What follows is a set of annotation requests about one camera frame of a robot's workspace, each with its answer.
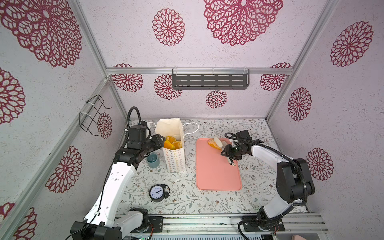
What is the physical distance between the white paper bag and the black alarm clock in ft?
0.35

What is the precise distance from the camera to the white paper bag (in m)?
0.76

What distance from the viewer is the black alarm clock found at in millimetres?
812
